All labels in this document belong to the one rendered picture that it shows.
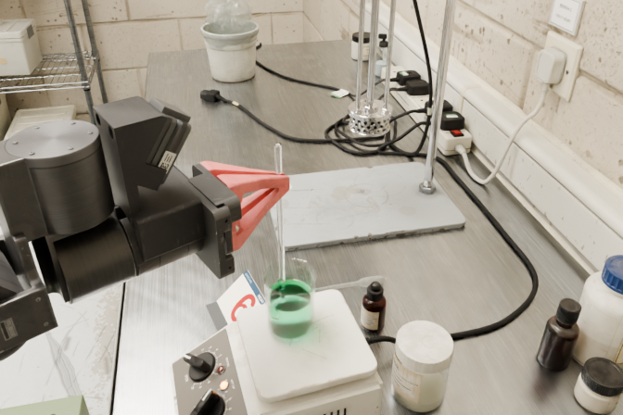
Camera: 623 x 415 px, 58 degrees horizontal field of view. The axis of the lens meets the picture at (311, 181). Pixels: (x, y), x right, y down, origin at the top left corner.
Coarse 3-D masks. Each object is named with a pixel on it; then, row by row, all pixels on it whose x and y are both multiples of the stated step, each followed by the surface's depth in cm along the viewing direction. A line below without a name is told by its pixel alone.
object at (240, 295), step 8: (240, 280) 73; (232, 288) 73; (240, 288) 72; (248, 288) 71; (224, 296) 73; (232, 296) 72; (240, 296) 71; (248, 296) 70; (224, 304) 72; (232, 304) 71; (240, 304) 70; (248, 304) 69; (256, 304) 69; (232, 312) 70; (232, 320) 70
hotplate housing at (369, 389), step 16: (240, 336) 59; (240, 352) 58; (240, 368) 56; (240, 384) 55; (352, 384) 54; (368, 384) 54; (176, 400) 58; (256, 400) 53; (288, 400) 53; (304, 400) 53; (320, 400) 53; (336, 400) 53; (352, 400) 54; (368, 400) 55
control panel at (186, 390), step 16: (224, 336) 60; (192, 352) 61; (224, 352) 59; (176, 368) 60; (224, 368) 57; (176, 384) 59; (192, 384) 58; (208, 384) 57; (192, 400) 56; (224, 400) 54; (240, 400) 53
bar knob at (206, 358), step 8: (208, 352) 59; (184, 360) 58; (192, 360) 58; (200, 360) 57; (208, 360) 58; (192, 368) 59; (200, 368) 57; (208, 368) 57; (192, 376) 58; (200, 376) 57
